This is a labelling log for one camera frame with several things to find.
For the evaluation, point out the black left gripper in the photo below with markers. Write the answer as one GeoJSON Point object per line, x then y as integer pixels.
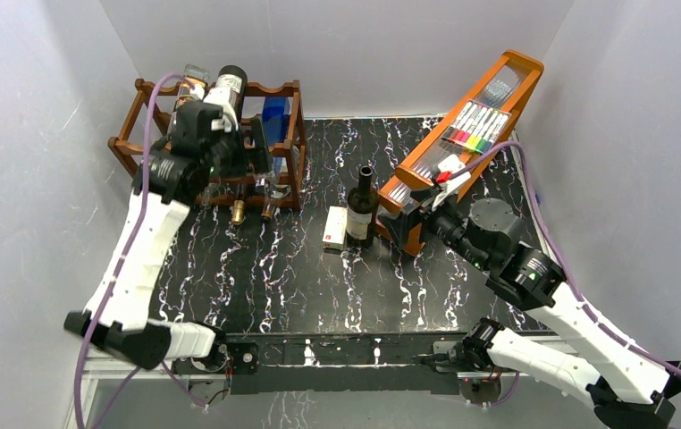
{"type": "Point", "coordinates": [263, 160]}

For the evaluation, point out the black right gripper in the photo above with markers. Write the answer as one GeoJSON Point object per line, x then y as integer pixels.
{"type": "Point", "coordinates": [398, 223]}

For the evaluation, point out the dark green wine bottle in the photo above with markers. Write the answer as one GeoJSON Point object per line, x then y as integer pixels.
{"type": "Point", "coordinates": [362, 205]}

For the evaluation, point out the dark labelled wine bottle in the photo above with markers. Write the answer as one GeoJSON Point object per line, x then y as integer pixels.
{"type": "Point", "coordinates": [230, 85]}

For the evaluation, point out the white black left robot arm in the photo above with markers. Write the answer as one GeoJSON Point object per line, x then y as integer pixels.
{"type": "Point", "coordinates": [174, 171]}

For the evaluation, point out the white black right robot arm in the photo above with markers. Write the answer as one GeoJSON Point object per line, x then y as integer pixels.
{"type": "Point", "coordinates": [623, 389]}

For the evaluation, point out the clear lower bottle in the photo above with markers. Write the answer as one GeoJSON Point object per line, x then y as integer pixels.
{"type": "Point", "coordinates": [274, 195]}

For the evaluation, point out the gold capped bottle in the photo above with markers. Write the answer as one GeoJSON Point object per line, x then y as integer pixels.
{"type": "Point", "coordinates": [238, 211]}

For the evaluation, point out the blue bottle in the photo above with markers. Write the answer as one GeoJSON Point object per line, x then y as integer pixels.
{"type": "Point", "coordinates": [275, 115]}

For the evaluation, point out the brown wooden wine rack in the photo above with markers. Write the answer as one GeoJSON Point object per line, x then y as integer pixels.
{"type": "Point", "coordinates": [293, 147]}

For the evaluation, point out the clear whisky bottle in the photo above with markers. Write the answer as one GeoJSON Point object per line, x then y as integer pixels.
{"type": "Point", "coordinates": [192, 88]}

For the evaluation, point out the orange wooden display rack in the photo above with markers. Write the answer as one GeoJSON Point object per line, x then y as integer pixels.
{"type": "Point", "coordinates": [507, 86]}

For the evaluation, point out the white red small box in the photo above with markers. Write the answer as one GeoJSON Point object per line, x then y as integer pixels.
{"type": "Point", "coordinates": [334, 235]}

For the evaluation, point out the pack of coloured markers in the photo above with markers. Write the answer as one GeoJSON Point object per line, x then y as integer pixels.
{"type": "Point", "coordinates": [476, 129]}

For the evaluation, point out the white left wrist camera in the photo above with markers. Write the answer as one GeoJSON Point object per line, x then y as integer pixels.
{"type": "Point", "coordinates": [225, 119]}

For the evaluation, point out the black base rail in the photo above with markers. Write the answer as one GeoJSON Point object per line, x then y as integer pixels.
{"type": "Point", "coordinates": [377, 361]}

